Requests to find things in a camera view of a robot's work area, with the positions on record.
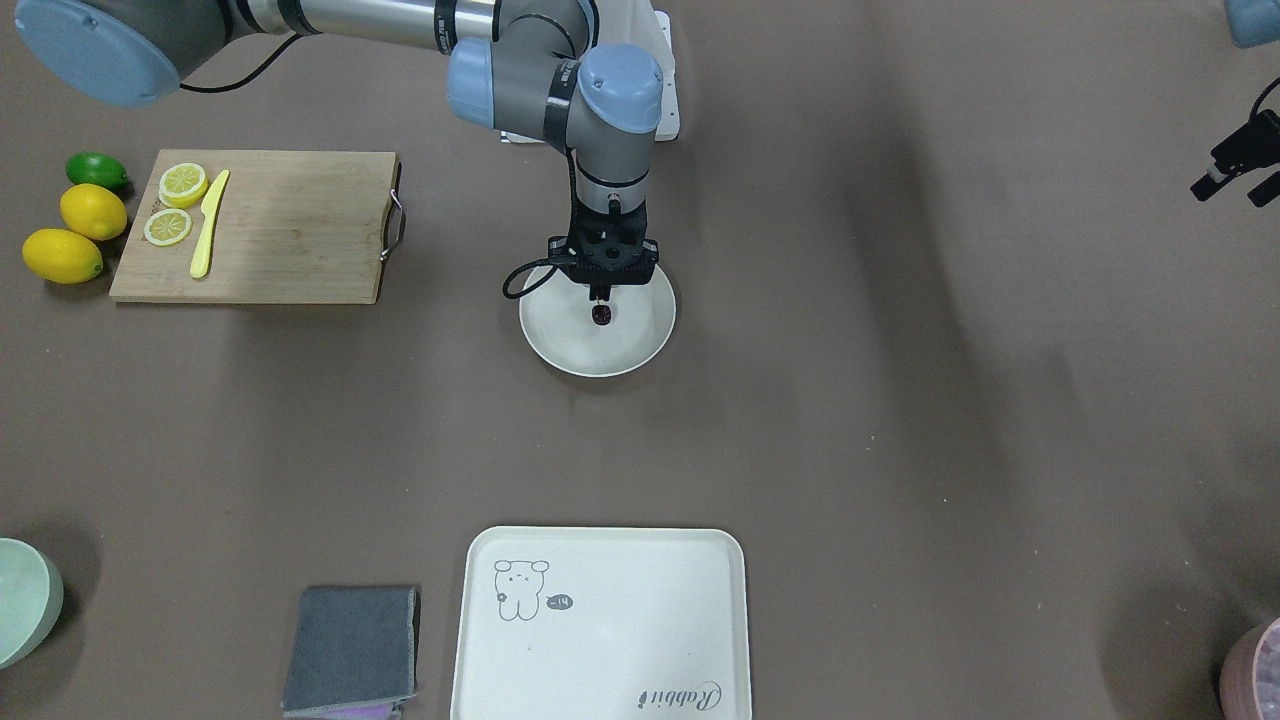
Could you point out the cream rabbit tray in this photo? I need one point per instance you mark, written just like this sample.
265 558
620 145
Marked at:
603 623

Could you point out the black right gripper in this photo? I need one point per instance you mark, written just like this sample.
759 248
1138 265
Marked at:
600 315

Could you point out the yellow lemon near lime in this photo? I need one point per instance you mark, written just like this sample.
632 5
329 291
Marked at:
93 211

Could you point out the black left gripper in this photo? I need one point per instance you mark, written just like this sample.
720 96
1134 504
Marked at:
1243 153

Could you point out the yellow plastic knife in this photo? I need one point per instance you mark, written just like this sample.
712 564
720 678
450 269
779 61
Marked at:
201 260

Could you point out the bamboo cutting board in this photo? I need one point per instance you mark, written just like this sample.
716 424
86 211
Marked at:
294 227

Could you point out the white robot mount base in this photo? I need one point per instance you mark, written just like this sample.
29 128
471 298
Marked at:
635 23

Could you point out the pink bowl with ice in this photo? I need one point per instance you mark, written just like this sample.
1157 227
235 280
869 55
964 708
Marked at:
1249 676

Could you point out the green lime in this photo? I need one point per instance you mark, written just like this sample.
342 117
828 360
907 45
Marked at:
97 168

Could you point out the mint green bowl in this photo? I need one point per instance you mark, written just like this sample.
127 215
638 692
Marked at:
32 594

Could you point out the lemon slice near lime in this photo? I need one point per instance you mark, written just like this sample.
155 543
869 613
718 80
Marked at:
183 185

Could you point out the cream round plate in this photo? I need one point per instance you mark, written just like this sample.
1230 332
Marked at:
557 320

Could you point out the yellow lemon outer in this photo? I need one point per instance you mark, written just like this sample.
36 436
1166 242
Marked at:
62 256

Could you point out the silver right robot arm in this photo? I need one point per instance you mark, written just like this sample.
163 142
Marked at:
586 78

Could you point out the grey folded cloth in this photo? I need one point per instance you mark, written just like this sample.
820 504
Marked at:
354 653

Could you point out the lemon slice near lemons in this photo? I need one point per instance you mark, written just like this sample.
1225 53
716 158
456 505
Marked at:
168 226

